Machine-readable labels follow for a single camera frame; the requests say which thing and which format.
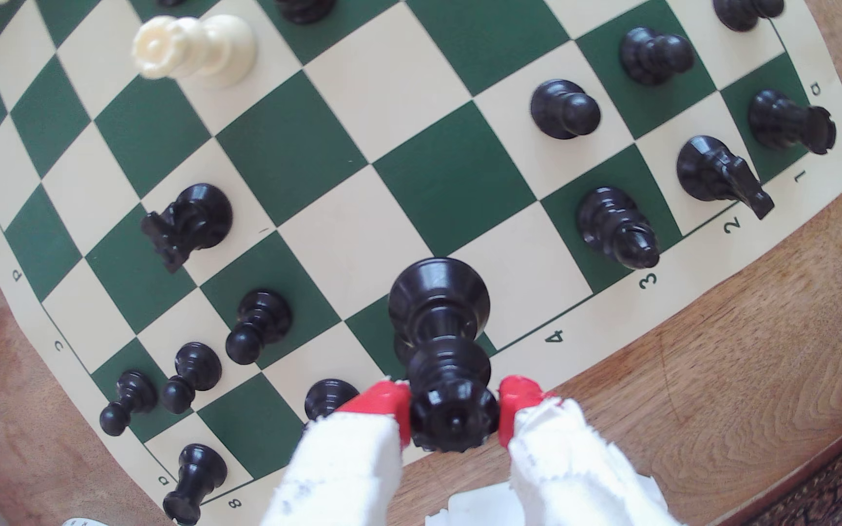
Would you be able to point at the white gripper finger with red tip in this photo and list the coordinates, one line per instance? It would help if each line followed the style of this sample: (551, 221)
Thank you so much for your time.
(567, 467)
(348, 467)

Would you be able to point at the black queen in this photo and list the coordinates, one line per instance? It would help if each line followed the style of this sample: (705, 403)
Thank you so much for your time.
(441, 343)

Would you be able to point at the green and cream chess mat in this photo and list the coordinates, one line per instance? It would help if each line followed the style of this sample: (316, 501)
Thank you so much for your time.
(435, 161)

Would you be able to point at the black bishop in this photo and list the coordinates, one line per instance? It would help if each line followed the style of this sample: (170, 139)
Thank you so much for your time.
(617, 228)
(327, 398)

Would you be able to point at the black king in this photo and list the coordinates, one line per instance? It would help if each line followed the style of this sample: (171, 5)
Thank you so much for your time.
(402, 351)

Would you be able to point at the black rook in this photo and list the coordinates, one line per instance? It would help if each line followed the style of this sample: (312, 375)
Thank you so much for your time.
(196, 478)
(786, 120)

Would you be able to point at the black pawn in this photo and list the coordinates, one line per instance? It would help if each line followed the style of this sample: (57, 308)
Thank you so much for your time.
(653, 55)
(746, 11)
(562, 109)
(260, 325)
(128, 402)
(193, 374)
(305, 7)

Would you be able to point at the dark patterned rug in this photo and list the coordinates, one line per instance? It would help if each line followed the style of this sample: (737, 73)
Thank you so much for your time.
(830, 493)

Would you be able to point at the white printed mug with tea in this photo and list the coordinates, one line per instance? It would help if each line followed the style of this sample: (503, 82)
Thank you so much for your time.
(85, 522)

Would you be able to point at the black knight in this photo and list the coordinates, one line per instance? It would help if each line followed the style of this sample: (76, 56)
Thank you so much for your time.
(717, 174)
(191, 223)

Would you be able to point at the white queen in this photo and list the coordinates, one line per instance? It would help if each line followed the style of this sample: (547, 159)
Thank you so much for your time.
(205, 47)

